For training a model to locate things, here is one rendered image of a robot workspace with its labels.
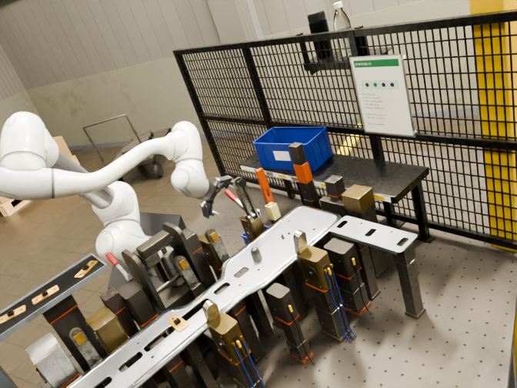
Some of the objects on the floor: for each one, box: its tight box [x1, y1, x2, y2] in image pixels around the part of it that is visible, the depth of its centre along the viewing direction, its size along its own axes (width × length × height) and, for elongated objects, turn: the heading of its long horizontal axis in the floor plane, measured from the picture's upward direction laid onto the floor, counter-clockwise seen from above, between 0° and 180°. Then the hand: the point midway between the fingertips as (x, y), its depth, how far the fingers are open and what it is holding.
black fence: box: [172, 9, 517, 250], centre depth 223 cm, size 14×197×155 cm, turn 71°
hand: (224, 200), depth 202 cm, fingers open, 13 cm apart
